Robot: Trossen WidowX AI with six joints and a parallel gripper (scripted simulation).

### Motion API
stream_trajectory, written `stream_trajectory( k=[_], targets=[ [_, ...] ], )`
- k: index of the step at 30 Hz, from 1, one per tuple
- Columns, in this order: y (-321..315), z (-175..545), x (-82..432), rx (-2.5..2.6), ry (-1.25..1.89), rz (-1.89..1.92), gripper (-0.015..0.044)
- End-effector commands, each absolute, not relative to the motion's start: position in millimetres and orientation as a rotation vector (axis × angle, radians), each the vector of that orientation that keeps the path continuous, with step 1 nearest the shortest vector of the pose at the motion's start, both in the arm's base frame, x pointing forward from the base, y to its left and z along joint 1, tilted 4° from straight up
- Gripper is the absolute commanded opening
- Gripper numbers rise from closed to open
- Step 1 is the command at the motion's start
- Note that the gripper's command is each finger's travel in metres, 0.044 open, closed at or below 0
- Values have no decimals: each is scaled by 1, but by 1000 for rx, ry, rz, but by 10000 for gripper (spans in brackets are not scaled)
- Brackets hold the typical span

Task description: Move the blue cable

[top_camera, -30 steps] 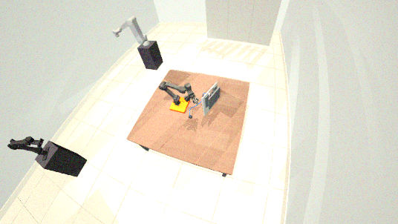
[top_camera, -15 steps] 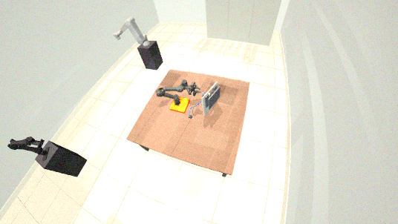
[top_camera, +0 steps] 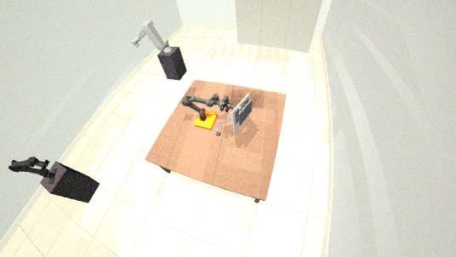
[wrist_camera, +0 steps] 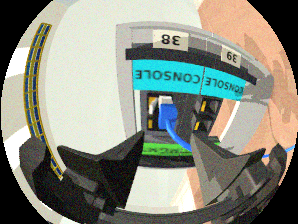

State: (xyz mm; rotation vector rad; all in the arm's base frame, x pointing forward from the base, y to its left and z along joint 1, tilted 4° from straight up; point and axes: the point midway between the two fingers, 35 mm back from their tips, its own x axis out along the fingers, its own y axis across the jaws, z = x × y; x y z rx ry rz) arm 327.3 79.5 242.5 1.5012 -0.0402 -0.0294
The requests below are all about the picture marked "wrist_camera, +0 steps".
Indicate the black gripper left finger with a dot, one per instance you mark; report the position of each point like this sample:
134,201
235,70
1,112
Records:
115,168

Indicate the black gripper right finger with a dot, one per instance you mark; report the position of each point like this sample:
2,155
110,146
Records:
217,167

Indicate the blue network cable with white plug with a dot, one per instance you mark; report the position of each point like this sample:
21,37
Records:
167,117

